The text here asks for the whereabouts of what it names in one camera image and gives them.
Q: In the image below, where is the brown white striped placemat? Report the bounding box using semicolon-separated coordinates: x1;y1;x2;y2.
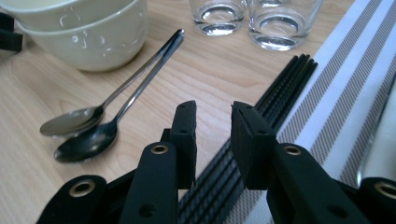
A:
223;0;396;224

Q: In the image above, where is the white square plate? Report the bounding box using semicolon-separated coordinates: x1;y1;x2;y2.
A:
358;83;396;188

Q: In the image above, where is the cream ceramic bowl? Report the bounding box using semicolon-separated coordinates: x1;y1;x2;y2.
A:
17;0;149;73
0;0;138;32

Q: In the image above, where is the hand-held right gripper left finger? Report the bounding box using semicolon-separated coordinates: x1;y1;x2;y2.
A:
160;100;198;190

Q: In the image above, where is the bundle of black chopsticks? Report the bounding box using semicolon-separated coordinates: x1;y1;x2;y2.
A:
177;53;319;224

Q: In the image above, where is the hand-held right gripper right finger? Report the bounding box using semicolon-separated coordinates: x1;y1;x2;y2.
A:
231;101;278;190

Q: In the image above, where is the steel spoon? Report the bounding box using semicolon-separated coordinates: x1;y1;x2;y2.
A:
39;28;185;138
54;31;185;163

